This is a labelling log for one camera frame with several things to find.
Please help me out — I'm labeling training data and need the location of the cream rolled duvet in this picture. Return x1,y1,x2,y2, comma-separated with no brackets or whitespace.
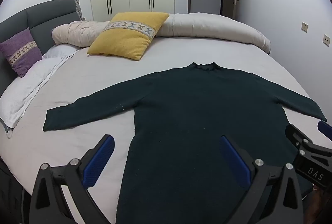
51,13,271,54

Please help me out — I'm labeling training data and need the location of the purple patterned pillow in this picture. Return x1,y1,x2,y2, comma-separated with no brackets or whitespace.
0,28,43,78

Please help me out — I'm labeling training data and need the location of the dark green sweater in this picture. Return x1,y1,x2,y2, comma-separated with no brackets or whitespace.
43,61,328,224

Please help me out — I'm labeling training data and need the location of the grey padded headboard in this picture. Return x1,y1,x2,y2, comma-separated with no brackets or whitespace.
0,0,85,100

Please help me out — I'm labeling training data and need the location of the yellow patterned pillow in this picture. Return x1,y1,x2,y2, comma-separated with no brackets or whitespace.
87,12,170,61

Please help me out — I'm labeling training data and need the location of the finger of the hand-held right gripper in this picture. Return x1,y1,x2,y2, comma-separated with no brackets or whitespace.
285,124,313,159
317,120,332,141

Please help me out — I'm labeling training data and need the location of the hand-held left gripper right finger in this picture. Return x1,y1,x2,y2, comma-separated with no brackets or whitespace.
220,135,304,224

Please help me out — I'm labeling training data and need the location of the white sheeted bed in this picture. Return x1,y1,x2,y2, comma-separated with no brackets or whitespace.
0,13,328,224

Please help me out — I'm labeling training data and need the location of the white pillow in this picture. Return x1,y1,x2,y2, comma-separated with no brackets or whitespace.
0,44,78,139

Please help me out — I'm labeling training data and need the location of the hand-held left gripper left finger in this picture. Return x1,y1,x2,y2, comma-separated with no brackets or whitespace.
29,134,115,224

